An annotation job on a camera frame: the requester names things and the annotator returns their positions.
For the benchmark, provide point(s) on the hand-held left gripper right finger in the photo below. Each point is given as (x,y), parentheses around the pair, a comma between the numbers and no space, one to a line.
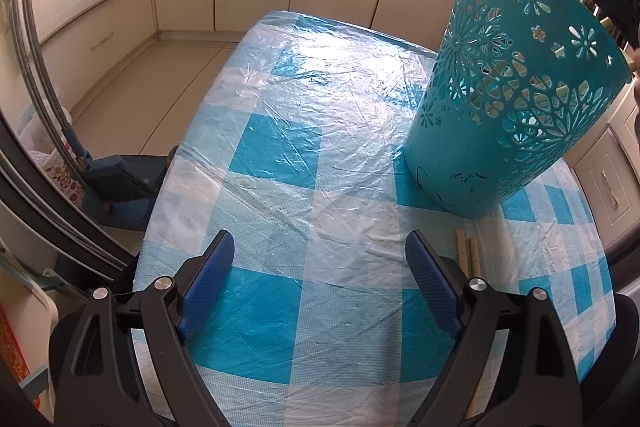
(430,282)

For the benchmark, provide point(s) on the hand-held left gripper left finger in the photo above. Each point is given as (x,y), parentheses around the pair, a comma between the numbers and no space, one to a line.
(207,282)

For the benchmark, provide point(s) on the row of wooden chopsticks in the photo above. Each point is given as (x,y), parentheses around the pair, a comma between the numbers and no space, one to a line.
(472,257)

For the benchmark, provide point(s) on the teal perforated plastic basket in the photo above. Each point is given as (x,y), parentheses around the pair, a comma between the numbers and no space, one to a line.
(500,117)

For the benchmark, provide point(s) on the blue broom with dustpan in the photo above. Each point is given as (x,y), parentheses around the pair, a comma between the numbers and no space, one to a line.
(117,187)

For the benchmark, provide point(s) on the blue white checked tablecloth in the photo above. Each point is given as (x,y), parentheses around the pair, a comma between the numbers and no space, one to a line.
(310,147)

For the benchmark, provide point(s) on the white cutting board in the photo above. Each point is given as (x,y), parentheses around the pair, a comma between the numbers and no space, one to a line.
(25,307)

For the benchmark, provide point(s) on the red patterned board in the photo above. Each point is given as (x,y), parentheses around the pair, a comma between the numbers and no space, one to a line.
(12,349)

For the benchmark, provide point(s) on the white plastic bag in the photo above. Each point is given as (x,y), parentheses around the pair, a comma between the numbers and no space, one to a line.
(42,157)

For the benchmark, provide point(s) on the cream kitchen cabinet with drawers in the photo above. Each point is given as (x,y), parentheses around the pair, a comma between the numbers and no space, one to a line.
(610,177)

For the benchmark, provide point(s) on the curved chrome tube frame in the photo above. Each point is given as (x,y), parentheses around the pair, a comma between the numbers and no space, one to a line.
(35,57)

